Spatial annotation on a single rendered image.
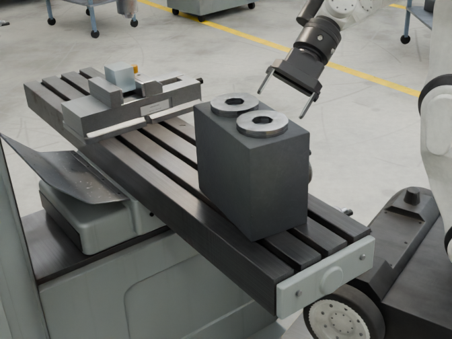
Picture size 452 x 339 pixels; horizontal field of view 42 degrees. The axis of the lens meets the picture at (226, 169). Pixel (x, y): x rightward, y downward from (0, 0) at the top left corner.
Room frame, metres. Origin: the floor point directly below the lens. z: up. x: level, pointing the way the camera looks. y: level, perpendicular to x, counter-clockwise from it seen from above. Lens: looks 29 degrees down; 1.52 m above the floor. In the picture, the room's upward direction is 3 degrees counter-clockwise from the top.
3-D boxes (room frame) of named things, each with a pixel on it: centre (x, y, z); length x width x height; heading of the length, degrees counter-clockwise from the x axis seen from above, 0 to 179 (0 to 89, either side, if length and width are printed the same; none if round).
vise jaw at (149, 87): (1.44, 0.21, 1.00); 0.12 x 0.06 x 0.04; 35
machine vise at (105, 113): (1.42, 0.23, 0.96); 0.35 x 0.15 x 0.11; 125
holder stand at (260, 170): (0.96, -0.04, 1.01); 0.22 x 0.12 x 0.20; 26
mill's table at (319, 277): (1.29, 0.18, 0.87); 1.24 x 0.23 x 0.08; 35
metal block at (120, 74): (1.41, 0.26, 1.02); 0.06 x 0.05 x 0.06; 35
